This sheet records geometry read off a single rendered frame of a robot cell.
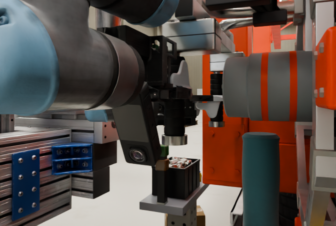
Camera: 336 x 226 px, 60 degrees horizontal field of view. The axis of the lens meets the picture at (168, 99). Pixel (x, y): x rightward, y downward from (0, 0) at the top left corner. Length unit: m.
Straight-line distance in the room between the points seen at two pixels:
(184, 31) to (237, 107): 0.20
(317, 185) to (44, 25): 0.33
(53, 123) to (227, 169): 0.62
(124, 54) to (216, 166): 0.83
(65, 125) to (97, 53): 0.82
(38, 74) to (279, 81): 0.45
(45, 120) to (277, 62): 0.80
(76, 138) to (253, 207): 0.59
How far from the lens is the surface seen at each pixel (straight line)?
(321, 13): 0.38
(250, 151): 0.73
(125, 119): 0.35
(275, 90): 0.56
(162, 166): 1.06
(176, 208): 1.08
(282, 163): 1.04
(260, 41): 3.01
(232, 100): 0.58
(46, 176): 0.97
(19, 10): 0.20
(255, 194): 0.75
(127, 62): 0.27
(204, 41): 0.46
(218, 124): 0.80
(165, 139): 0.48
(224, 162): 1.06
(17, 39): 0.18
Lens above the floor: 0.82
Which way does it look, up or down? level
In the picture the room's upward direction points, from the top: straight up
